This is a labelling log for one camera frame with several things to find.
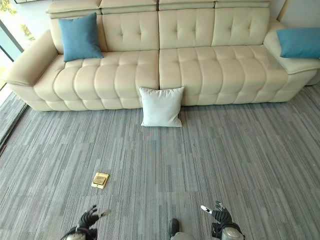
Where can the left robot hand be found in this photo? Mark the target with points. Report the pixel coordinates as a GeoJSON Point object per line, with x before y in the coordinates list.
{"type": "Point", "coordinates": [87, 218]}

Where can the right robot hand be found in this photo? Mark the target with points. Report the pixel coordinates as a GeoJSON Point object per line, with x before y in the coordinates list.
{"type": "Point", "coordinates": [221, 214]}

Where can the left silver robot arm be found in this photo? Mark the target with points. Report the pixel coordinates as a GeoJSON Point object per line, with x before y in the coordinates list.
{"type": "Point", "coordinates": [80, 233]}

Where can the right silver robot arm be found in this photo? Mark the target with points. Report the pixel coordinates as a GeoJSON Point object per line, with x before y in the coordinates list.
{"type": "Point", "coordinates": [228, 231]}

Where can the cream leather sofa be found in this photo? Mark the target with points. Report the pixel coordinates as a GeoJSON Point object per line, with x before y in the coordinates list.
{"type": "Point", "coordinates": [150, 67]}

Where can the brass floor socket plate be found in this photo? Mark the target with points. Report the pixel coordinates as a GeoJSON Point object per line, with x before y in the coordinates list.
{"type": "Point", "coordinates": [100, 179]}

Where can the dark robot foot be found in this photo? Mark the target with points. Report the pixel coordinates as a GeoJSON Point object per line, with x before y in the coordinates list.
{"type": "Point", "coordinates": [174, 225]}

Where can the white square cushion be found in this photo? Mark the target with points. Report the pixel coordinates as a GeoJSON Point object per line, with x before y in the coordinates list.
{"type": "Point", "coordinates": [161, 107]}

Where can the blue square cushion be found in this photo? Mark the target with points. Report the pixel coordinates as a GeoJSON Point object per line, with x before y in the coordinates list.
{"type": "Point", "coordinates": [298, 42]}
{"type": "Point", "coordinates": [80, 37]}

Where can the dark window frame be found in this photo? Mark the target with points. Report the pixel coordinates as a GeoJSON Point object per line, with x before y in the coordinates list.
{"type": "Point", "coordinates": [11, 42]}

